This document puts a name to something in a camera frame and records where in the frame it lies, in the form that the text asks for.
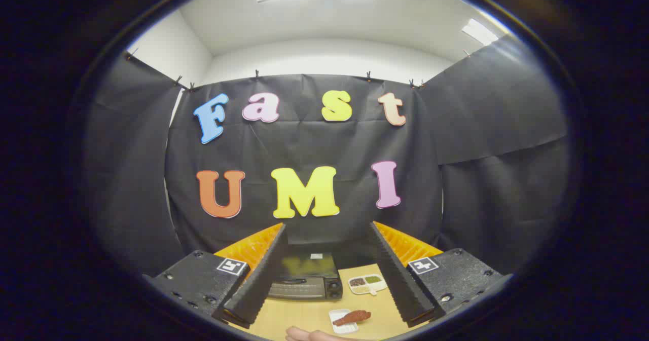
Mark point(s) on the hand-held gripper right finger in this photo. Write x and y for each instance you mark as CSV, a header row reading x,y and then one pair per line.
x,y
398,280

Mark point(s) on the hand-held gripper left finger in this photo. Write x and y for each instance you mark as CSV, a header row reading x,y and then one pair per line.
x,y
256,280

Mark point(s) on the black toaster oven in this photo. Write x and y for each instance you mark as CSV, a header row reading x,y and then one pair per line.
x,y
309,280

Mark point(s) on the reddish brown meat piece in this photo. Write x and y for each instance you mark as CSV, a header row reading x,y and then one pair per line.
x,y
352,317

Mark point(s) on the white divided dish with spices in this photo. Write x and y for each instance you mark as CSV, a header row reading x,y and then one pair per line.
x,y
367,282

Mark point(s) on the white rectangular tray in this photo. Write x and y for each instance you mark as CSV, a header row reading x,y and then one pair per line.
x,y
336,316

